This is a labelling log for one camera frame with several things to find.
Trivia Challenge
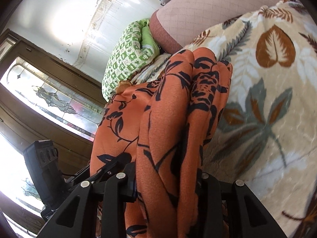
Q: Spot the brown wooden stained glass door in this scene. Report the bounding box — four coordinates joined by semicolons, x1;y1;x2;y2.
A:
0;28;107;238

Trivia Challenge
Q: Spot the orange black floral garment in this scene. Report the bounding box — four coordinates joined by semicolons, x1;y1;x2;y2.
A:
90;47;233;237

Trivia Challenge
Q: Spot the pink quilted mattress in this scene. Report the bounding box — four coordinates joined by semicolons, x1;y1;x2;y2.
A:
149;0;279;54

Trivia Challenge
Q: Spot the beige leaf pattern fleece blanket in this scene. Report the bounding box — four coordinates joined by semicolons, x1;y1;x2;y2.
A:
131;0;317;238

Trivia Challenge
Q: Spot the green white patterned pillow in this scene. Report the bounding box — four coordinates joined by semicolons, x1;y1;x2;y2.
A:
102;19;159;101

